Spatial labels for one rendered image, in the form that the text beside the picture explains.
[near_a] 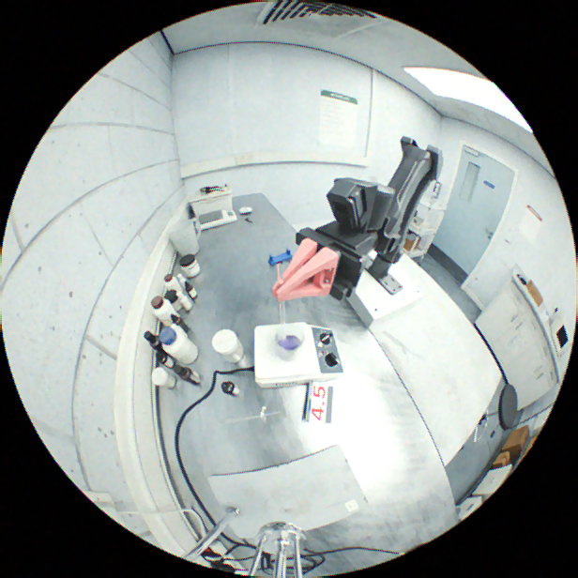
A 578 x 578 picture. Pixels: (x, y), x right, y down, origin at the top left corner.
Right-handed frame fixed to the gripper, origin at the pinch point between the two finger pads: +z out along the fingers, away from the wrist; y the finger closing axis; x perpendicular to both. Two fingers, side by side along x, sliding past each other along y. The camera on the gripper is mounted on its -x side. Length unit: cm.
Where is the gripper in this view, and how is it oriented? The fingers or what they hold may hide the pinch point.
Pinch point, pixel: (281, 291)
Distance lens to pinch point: 18.9
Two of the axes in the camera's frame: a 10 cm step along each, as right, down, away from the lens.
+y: 6.7, 5.4, -5.1
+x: 0.0, 6.8, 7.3
